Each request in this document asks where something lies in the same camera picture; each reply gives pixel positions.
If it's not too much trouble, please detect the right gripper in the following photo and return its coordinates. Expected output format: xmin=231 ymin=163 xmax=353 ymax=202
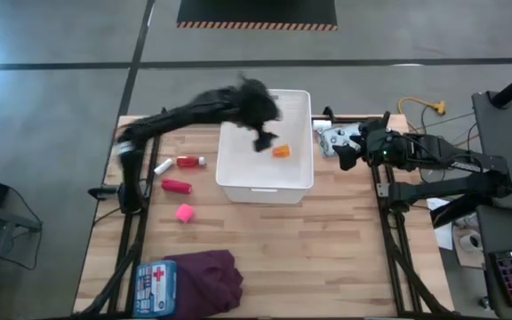
xmin=336 ymin=111 xmax=411 ymax=172

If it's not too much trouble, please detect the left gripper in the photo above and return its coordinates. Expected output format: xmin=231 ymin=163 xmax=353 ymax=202
xmin=233 ymin=78 xmax=283 ymax=153

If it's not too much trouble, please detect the white printed supply package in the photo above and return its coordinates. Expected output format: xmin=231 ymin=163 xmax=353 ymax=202
xmin=316 ymin=122 xmax=366 ymax=157

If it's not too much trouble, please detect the red bottle with white cap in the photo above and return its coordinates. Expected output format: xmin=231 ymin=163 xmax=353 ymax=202
xmin=175 ymin=155 xmax=207 ymax=169

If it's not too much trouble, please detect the red bandage roll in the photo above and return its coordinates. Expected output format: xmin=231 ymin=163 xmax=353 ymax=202
xmin=161 ymin=178 xmax=194 ymax=196

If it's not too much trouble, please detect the white tube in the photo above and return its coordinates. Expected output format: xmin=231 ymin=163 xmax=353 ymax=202
xmin=153 ymin=157 xmax=175 ymax=176

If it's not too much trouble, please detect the blue first aid kit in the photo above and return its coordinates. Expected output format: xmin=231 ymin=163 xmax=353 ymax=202
xmin=132 ymin=260 xmax=179 ymax=319

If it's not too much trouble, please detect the white perforated plastic basket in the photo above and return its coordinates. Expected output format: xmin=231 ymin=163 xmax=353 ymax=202
xmin=214 ymin=88 xmax=316 ymax=205

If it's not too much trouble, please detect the black slanted bar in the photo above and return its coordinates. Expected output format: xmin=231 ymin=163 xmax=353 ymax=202
xmin=431 ymin=195 xmax=497 ymax=228

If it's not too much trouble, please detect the white paper sheet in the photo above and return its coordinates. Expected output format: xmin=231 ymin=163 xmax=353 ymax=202
xmin=427 ymin=197 xmax=455 ymax=251

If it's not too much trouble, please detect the black hazard-striped floor mat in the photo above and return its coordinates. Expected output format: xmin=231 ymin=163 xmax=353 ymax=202
xmin=176 ymin=0 xmax=339 ymax=31

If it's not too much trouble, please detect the white tape roll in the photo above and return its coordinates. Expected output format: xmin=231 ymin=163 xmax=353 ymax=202
xmin=459 ymin=231 xmax=484 ymax=253

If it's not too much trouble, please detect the dark grey desk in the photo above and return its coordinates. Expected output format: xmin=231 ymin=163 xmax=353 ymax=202
xmin=471 ymin=91 xmax=512 ymax=214
xmin=476 ymin=204 xmax=512 ymax=320

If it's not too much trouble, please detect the maroon cloth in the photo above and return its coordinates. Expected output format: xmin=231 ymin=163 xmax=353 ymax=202
xmin=160 ymin=249 xmax=244 ymax=320

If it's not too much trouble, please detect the grey metal stand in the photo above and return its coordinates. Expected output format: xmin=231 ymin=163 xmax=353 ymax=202
xmin=0 ymin=199 xmax=44 ymax=320

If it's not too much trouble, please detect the black power cable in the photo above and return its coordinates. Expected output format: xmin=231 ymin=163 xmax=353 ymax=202
xmin=418 ymin=104 xmax=479 ymax=152

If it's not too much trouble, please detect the yellow extension cable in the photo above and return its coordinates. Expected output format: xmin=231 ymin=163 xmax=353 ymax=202
xmin=397 ymin=96 xmax=447 ymax=117

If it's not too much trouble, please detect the black metal table frame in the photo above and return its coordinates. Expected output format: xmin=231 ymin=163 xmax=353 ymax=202
xmin=71 ymin=106 xmax=457 ymax=320

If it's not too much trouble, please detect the black clamp bracket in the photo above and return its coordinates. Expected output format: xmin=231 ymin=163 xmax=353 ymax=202
xmin=87 ymin=184 xmax=126 ymax=201

